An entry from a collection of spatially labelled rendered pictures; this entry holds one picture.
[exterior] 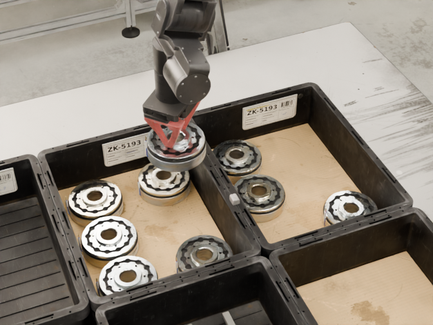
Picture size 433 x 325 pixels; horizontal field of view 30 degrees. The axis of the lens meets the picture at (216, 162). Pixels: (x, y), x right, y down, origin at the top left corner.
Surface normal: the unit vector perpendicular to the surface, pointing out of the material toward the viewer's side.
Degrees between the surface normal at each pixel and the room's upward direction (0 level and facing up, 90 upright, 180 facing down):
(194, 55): 19
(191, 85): 92
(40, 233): 0
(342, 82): 0
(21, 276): 0
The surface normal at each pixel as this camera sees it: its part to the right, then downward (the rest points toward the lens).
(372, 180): -0.93, 0.25
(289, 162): 0.00, -0.74
